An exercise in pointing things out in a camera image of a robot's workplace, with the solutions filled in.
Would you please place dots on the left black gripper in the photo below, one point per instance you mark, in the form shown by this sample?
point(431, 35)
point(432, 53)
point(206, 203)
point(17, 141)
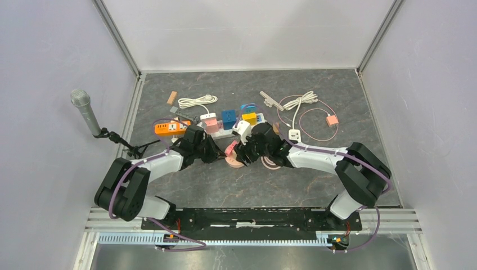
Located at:
point(215, 153)

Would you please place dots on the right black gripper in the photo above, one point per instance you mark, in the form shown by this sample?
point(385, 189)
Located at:
point(242, 150)

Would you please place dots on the pink folding extension socket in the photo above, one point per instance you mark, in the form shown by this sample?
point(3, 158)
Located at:
point(230, 148)

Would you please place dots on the round pink socket base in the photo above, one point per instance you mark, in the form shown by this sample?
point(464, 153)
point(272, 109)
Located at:
point(232, 162)

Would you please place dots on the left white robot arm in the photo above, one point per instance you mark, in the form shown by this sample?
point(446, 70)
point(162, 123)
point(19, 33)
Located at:
point(122, 192)

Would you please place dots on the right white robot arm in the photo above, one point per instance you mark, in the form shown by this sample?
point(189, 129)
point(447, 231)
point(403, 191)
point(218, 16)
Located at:
point(363, 175)

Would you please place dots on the pink white plug adapter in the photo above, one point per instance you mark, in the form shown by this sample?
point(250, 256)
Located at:
point(209, 122)

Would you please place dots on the long white power strip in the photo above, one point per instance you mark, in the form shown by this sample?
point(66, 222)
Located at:
point(221, 134)

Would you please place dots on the orange power strip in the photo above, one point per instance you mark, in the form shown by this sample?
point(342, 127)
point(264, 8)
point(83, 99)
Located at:
point(172, 128)

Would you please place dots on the yellow cube adapter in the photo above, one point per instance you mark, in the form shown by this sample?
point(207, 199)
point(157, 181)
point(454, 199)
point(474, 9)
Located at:
point(251, 118)

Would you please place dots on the small white power strip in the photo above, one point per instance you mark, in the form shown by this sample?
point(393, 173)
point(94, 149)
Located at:
point(295, 135)

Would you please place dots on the light blue adapter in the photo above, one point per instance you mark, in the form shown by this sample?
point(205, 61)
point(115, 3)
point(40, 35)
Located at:
point(248, 108)

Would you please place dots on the gray black flat tool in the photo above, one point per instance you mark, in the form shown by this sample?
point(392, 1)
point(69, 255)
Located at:
point(180, 113)

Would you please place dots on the blue cube adapter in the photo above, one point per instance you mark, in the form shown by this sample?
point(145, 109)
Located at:
point(229, 119)

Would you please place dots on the small brown wooden block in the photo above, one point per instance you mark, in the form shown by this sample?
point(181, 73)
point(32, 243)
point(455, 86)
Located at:
point(172, 97)

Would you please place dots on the pink square charger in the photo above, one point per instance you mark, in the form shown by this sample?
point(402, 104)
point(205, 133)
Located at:
point(332, 120)

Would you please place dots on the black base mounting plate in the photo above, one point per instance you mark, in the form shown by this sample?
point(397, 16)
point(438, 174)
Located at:
point(297, 223)

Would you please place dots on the silver microphone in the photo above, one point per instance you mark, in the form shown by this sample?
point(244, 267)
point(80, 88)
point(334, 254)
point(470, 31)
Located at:
point(82, 101)

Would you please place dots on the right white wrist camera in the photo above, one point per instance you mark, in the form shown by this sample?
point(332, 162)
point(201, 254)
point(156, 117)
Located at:
point(243, 130)

